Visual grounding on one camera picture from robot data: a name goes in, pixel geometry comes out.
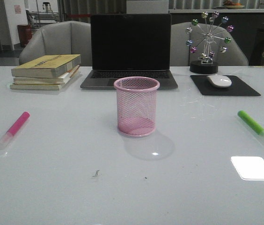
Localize white computer mouse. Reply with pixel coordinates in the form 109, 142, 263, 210
206, 75, 232, 88

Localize red bin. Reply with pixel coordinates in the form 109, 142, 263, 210
17, 24, 32, 47

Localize pink mesh pen holder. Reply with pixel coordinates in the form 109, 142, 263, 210
114, 76, 160, 137

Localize pink highlighter pen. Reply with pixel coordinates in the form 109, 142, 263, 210
0, 112, 30, 150

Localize black mouse pad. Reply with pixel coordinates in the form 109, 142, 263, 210
190, 75, 262, 97

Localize right grey armchair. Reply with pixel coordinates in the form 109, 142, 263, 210
170, 22, 249, 66

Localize ferris wheel desk ornament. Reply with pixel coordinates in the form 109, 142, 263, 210
185, 11, 234, 75

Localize top yellow book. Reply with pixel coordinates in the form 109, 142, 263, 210
11, 54, 81, 78

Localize left grey armchair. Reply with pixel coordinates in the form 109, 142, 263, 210
19, 21, 92, 66

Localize grey open laptop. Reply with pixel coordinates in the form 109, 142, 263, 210
80, 14, 178, 90

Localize grey armchair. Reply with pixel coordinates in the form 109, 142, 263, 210
19, 21, 92, 66
170, 22, 249, 66

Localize middle white book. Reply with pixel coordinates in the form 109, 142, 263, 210
13, 66, 80, 84

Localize yellow book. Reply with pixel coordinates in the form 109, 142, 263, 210
11, 54, 81, 78
9, 73, 77, 90

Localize bottom yellow book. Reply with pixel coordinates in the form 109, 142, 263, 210
9, 73, 77, 90

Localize green highlighter pen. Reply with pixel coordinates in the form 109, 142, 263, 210
237, 110, 264, 144

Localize fruit bowl on counter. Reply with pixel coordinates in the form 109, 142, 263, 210
223, 0, 244, 9

